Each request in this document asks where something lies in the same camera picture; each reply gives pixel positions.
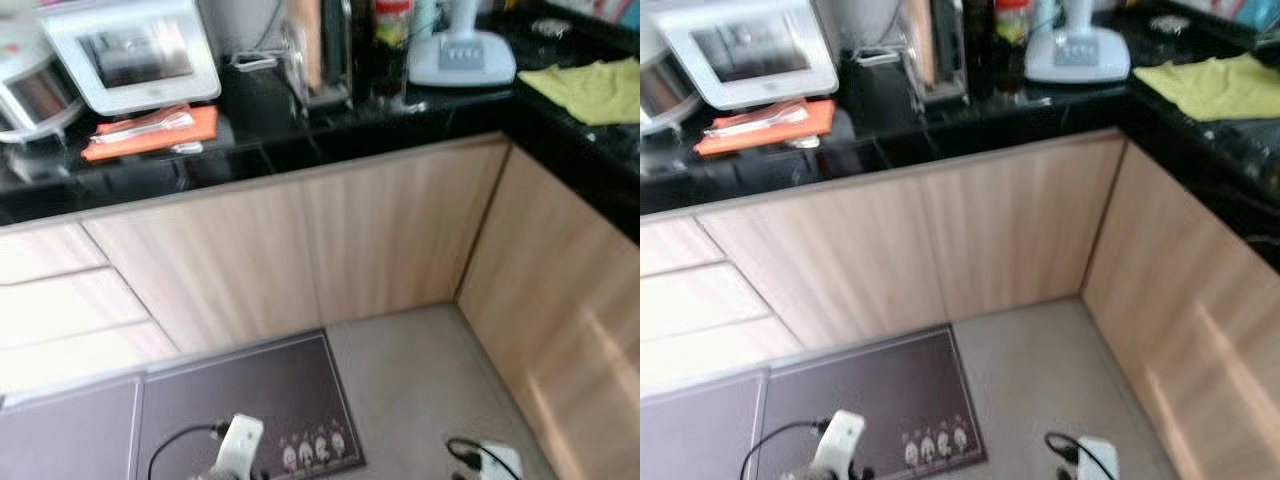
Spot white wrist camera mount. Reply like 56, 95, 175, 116
1076, 436, 1121, 480
214, 414, 266, 480
812, 410, 867, 480
476, 440, 524, 480

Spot dark sauce bottle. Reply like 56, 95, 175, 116
372, 0, 416, 101
992, 0, 1033, 96

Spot steel cutting board rack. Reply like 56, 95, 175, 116
903, 0, 973, 106
282, 0, 358, 113

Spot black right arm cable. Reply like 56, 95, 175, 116
444, 436, 501, 480
1045, 431, 1101, 480

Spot light wood drawer front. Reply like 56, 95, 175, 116
0, 220, 109, 286
640, 315, 806, 391
0, 268, 153, 351
640, 262, 773, 343
640, 215, 726, 279
0, 320, 181, 396

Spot white blender base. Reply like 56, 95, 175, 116
407, 0, 519, 90
1023, 0, 1133, 85

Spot silver rice cooker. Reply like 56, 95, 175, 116
640, 40, 701, 136
0, 15, 86, 141

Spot wooden cutting board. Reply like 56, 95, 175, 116
905, 0, 946, 91
285, 0, 326, 96

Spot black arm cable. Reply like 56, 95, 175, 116
444, 436, 501, 480
741, 420, 826, 480
147, 424, 227, 480
1045, 431, 1101, 480

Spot orange silicone mat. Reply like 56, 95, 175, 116
694, 98, 837, 157
80, 103, 219, 163

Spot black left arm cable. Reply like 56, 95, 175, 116
741, 420, 826, 480
147, 424, 227, 480

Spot yellow-green cloth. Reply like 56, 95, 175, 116
1132, 52, 1280, 123
517, 57, 641, 128

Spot long grey panda floor mat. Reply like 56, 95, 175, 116
133, 329, 367, 480
757, 324, 989, 480

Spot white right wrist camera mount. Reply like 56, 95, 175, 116
476, 440, 524, 480
1076, 436, 1121, 480

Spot light wood cabinet door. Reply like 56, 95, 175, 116
80, 165, 326, 353
695, 160, 949, 349
1080, 140, 1280, 480
455, 145, 641, 480
920, 132, 1131, 321
300, 138, 513, 326

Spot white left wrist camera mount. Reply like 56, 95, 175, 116
812, 410, 867, 480
214, 414, 266, 480

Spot metal kitchen tongs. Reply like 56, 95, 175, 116
705, 103, 811, 139
92, 108, 196, 144

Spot white appliance with screen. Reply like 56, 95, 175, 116
42, 0, 223, 117
658, 0, 839, 111

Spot small grey panda floor mat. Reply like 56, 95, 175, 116
640, 368, 769, 480
0, 372, 144, 480

